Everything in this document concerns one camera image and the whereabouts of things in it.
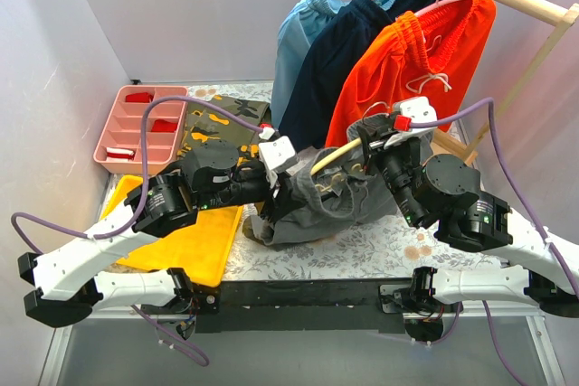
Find cream yellow hanger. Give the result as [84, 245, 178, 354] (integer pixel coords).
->
[309, 101, 390, 195]

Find grey shorts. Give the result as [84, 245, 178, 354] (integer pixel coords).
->
[243, 113, 435, 248]

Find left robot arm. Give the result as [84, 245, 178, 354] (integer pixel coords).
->
[18, 137, 298, 328]

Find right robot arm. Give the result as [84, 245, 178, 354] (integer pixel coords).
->
[356, 124, 578, 318]

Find navy blue shorts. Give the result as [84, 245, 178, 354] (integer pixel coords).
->
[271, 0, 435, 151]

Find orange shorts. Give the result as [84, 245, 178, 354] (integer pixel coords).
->
[325, 0, 497, 146]

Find camouflage shorts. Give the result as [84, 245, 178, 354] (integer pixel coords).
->
[176, 95, 271, 164]

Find light blue shorts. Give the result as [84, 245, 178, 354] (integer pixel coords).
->
[270, 0, 426, 128]

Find pink hanger on orange shorts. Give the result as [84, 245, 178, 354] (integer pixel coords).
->
[414, 0, 468, 17]

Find yellow plastic tray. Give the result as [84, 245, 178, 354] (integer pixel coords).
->
[99, 174, 245, 287]

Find red sock middle compartment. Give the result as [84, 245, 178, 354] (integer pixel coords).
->
[150, 119, 178, 133]

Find red sock compartment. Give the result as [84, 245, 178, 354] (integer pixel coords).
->
[150, 119, 178, 133]
[125, 92, 153, 104]

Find pink divided organizer box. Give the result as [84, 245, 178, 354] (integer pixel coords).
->
[93, 85, 188, 175]

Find red white striped sock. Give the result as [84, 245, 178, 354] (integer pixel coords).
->
[106, 147, 135, 160]

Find red sock back compartment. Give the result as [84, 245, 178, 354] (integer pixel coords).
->
[125, 92, 153, 104]

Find wooden clothes rack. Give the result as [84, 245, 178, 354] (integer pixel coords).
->
[434, 0, 578, 165]

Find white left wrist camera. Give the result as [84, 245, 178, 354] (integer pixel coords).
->
[258, 136, 299, 188]

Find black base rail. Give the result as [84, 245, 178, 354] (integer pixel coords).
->
[139, 279, 447, 344]

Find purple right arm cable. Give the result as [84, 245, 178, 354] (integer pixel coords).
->
[409, 97, 579, 386]

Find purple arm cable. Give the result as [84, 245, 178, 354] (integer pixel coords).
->
[409, 97, 579, 386]
[9, 95, 272, 367]

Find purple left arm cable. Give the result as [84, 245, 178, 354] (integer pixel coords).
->
[9, 95, 272, 367]

